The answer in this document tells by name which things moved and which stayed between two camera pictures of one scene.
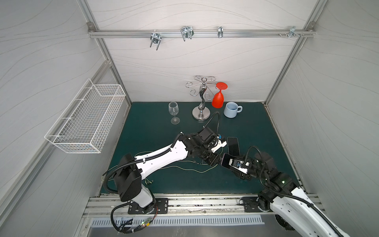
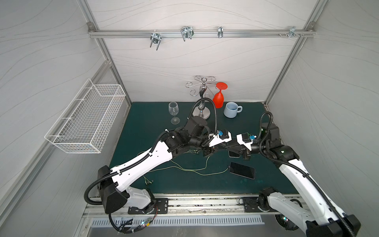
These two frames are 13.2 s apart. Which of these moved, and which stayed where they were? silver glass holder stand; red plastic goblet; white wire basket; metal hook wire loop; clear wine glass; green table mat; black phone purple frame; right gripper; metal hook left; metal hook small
Moved: right gripper; black phone purple frame
Stayed: metal hook left; silver glass holder stand; clear wine glass; white wire basket; green table mat; metal hook small; red plastic goblet; metal hook wire loop
